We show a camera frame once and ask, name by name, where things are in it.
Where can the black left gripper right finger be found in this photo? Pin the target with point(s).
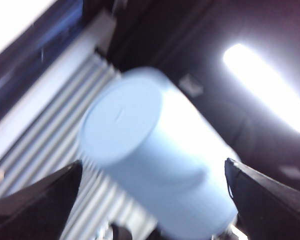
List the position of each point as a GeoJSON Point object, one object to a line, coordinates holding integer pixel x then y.
{"type": "Point", "coordinates": [270, 212]}

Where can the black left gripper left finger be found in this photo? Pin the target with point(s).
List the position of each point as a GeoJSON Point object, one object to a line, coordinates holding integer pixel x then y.
{"type": "Point", "coordinates": [32, 215]}

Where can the blue ribbed plastic cup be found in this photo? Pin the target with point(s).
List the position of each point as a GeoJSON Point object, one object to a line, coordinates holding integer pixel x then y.
{"type": "Point", "coordinates": [140, 140]}

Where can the white louvred ceiling vent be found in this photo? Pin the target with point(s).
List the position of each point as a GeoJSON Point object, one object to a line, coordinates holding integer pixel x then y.
{"type": "Point", "coordinates": [52, 120]}

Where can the long bright ceiling light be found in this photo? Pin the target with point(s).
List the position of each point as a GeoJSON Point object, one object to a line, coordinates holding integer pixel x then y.
{"type": "Point", "coordinates": [265, 85]}

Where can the grey square ceiling fixture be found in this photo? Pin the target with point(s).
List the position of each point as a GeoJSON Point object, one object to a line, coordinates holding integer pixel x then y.
{"type": "Point", "coordinates": [191, 86]}

